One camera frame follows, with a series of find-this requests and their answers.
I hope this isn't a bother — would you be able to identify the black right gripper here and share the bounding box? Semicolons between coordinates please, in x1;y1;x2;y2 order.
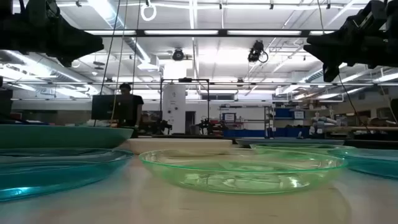
302;0;398;83

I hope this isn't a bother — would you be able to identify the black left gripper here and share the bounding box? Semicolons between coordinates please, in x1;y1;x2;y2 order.
0;0;105;68

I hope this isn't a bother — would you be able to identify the opaque green plastic plate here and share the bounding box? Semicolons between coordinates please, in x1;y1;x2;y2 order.
0;124;134;149

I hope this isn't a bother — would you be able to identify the transparent blue plastic plate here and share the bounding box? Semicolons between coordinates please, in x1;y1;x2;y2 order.
0;147;135;202
326;147;398;180

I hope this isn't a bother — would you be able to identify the cream plastic plate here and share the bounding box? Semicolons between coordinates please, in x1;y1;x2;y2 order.
126;138;233;156

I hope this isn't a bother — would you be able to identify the transparent green plastic plate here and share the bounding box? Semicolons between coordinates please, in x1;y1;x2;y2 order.
138;148;348;195
249;142;357;156

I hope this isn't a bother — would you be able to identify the black monitor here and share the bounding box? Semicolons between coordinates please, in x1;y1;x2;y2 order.
91;94;125;121

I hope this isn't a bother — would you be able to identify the black overhead light beam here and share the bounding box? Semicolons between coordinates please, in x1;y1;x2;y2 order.
83;29;338;39

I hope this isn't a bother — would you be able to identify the person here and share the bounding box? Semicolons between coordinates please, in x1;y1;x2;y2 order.
118;82;145;139

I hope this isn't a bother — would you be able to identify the blue shelf bin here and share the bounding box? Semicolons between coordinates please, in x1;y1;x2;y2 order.
275;108;295;118

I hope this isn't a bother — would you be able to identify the long wooden plank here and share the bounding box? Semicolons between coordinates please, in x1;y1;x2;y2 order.
325;126;398;131

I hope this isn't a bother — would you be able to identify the row of blue bins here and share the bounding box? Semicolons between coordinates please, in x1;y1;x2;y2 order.
223;128;310;139

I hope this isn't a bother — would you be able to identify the grey-blue plastic plate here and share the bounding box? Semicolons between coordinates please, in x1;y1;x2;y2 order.
235;137;345;147

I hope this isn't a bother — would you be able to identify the thin black hanging cable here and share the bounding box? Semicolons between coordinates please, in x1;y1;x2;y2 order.
99;0;122;96
131;0;140;95

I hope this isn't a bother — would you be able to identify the yellow hanging cable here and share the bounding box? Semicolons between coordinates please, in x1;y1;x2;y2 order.
108;0;129;128

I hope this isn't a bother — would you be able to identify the black sagging cable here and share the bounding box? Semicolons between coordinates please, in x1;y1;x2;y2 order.
317;0;371;133

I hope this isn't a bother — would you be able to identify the black ceiling camera with cable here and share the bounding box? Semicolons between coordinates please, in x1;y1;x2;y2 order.
247;39;269;63

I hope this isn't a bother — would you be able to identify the white cable loop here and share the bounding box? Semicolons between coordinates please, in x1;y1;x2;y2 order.
140;2;157;22

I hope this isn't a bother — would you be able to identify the round black ceiling camera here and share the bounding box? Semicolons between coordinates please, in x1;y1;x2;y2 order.
172;47;185;62

